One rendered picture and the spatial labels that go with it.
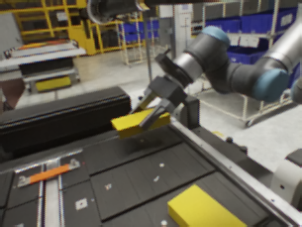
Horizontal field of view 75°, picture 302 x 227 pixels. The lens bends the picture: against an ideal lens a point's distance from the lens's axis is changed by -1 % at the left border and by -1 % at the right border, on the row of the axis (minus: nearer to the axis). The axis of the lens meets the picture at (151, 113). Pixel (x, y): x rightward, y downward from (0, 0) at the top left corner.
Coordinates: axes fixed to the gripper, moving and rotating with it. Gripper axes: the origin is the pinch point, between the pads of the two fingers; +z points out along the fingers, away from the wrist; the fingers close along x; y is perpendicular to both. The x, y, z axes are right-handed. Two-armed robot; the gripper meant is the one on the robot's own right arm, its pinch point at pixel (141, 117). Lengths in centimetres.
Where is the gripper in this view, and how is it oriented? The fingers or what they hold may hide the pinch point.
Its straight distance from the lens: 58.5
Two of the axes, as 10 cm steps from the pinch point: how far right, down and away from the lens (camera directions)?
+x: -4.2, -3.6, 8.3
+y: 6.0, 5.8, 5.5
